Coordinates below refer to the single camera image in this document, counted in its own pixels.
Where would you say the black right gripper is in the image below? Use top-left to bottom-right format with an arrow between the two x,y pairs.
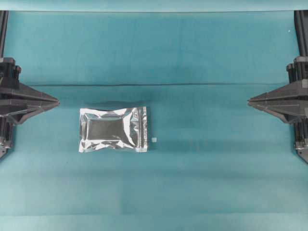
247,56 -> 308,165

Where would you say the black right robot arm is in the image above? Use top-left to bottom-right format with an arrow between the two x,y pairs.
248,10 -> 308,162

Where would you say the silver zip bag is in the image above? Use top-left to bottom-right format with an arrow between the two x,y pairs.
79,107 -> 148,153

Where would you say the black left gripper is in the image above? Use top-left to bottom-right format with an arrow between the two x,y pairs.
0,58 -> 60,157

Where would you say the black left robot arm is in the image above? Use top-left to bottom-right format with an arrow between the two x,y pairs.
0,11 -> 60,157

